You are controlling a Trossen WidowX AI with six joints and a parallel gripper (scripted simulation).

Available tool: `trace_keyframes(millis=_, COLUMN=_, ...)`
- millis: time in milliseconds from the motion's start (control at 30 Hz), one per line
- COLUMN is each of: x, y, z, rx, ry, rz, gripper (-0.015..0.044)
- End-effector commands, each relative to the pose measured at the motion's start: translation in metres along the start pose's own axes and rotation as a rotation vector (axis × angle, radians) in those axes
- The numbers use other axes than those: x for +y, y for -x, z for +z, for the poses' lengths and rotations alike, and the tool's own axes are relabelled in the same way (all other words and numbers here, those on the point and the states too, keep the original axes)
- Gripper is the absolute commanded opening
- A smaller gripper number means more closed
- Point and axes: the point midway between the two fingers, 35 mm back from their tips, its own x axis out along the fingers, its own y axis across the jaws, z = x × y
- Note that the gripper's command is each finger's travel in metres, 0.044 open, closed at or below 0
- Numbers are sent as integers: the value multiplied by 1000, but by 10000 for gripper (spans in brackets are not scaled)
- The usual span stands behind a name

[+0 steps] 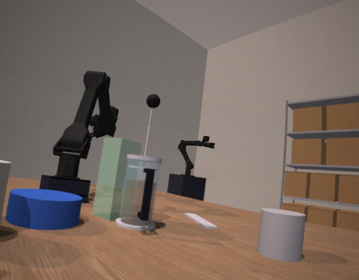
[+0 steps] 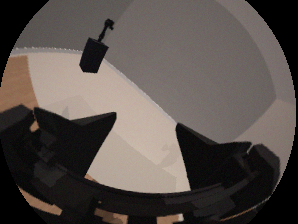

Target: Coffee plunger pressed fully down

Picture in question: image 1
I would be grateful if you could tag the glass french press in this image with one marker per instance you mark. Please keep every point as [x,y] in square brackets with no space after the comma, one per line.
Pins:
[140,186]

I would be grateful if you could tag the blue short cylinder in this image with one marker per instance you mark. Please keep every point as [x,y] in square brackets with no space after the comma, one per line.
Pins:
[43,209]

